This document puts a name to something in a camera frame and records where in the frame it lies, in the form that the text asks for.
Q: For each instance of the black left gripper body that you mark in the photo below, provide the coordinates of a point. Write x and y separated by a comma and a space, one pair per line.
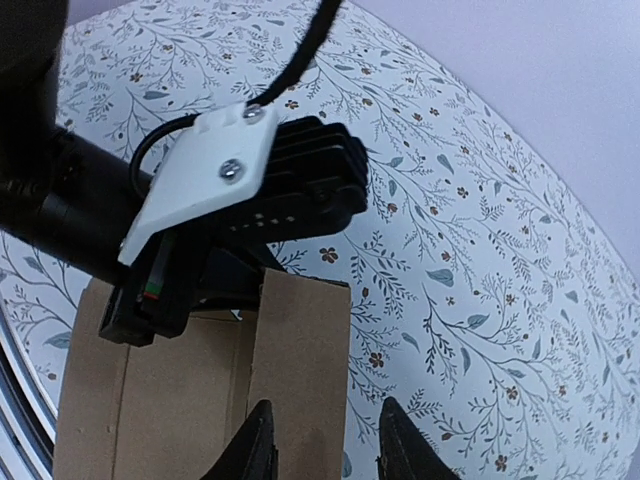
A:
71, 199

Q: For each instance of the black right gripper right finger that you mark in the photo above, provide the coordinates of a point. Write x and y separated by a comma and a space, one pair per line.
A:
404, 453

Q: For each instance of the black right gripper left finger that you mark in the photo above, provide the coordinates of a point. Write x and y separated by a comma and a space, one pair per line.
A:
251, 453

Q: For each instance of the brown cardboard paper box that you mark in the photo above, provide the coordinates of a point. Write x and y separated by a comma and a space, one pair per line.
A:
170, 409

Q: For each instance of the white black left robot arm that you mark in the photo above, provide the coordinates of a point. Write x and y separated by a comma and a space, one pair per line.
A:
31, 36

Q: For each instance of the floral patterned table mat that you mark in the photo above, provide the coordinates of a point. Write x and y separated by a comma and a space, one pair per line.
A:
484, 298

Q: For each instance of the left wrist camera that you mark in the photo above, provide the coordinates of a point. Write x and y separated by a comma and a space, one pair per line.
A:
258, 180

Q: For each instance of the aluminium front rail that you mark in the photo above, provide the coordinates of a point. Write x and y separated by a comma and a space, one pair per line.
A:
28, 418

